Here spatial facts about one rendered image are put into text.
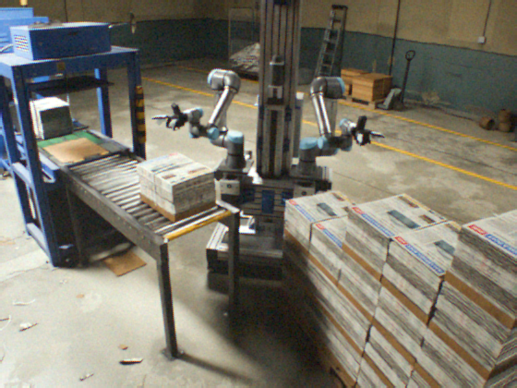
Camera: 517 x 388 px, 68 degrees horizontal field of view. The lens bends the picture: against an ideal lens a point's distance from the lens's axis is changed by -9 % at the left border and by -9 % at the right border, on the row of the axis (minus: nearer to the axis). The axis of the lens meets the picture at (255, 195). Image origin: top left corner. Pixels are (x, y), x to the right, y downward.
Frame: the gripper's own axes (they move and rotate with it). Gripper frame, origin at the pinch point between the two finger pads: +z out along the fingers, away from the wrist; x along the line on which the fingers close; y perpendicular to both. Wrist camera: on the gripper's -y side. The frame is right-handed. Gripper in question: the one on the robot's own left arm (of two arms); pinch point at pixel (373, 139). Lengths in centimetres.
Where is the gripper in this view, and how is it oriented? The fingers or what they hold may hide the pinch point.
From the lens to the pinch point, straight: 234.3
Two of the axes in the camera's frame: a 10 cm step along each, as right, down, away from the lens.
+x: -9.5, 2.2, -2.0
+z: 2.8, 4.3, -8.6
